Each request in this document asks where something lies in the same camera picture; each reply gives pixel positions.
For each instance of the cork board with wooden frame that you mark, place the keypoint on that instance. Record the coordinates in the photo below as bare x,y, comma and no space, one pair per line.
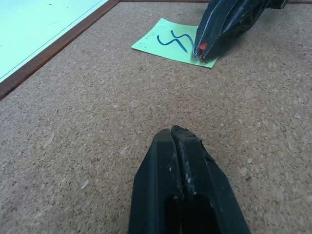
73,126

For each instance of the green sticky note blue scribble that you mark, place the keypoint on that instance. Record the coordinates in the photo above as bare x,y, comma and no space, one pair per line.
168,34

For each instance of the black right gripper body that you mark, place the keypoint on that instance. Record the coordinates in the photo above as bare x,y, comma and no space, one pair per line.
276,3

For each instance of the red pushpin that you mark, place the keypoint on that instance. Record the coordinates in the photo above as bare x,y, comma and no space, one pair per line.
203,46

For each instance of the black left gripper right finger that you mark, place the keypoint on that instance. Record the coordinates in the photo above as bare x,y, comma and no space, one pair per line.
207,185

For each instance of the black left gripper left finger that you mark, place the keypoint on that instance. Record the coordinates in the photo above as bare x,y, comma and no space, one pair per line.
153,175

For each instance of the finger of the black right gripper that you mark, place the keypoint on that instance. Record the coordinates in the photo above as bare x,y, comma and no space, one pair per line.
212,22
234,31

